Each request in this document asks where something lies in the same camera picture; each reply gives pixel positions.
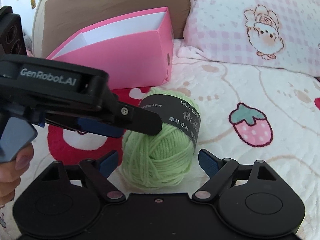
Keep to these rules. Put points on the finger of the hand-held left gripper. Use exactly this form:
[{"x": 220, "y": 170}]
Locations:
[
  {"x": 100, "y": 128},
  {"x": 142, "y": 122}
]

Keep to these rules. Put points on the pink cardboard box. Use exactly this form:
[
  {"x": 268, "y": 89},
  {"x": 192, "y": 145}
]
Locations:
[{"x": 135, "y": 57}]

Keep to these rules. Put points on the pink checked pillow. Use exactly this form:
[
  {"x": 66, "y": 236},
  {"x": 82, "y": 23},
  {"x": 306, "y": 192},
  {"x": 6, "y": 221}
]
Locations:
[{"x": 225, "y": 30}]

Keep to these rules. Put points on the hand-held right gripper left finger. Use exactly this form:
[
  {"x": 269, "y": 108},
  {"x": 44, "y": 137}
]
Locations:
[{"x": 110, "y": 161}]

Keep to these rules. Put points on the yellow wall sticker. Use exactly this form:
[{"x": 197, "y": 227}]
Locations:
[{"x": 32, "y": 3}]

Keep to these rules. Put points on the person's left hand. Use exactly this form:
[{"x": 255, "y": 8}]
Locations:
[{"x": 10, "y": 177}]

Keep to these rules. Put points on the green yarn ball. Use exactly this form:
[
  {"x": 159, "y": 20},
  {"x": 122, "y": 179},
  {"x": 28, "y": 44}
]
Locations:
[{"x": 155, "y": 160}]

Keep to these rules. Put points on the cream bed headboard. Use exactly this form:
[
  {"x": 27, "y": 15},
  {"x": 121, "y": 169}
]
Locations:
[{"x": 40, "y": 17}]

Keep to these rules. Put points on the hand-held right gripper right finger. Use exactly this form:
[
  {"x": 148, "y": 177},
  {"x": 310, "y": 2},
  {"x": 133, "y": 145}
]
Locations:
[{"x": 207, "y": 161}]

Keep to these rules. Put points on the printed bear blanket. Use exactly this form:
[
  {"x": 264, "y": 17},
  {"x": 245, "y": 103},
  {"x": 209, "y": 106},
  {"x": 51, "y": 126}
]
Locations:
[{"x": 250, "y": 92}]

